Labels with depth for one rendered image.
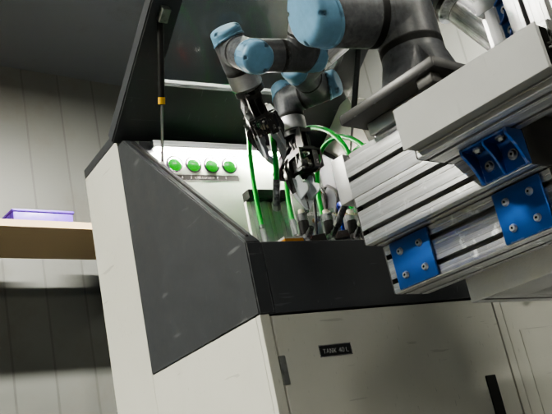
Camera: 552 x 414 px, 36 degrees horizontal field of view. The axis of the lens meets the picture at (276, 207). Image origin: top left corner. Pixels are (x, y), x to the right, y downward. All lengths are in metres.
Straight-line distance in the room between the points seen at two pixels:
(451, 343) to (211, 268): 0.59
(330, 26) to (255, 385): 0.76
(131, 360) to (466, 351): 0.91
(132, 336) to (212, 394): 0.47
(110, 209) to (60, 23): 1.90
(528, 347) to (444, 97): 1.09
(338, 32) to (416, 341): 0.80
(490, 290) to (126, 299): 1.20
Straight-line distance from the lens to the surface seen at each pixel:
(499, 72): 1.20
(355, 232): 2.29
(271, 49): 1.85
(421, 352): 1.97
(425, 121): 1.26
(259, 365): 1.76
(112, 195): 2.47
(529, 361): 2.20
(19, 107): 4.47
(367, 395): 1.85
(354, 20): 1.47
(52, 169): 4.39
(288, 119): 2.24
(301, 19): 1.50
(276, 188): 2.11
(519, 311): 2.23
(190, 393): 2.06
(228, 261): 1.85
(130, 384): 2.40
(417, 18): 1.53
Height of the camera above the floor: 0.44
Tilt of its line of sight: 18 degrees up
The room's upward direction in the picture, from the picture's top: 12 degrees counter-clockwise
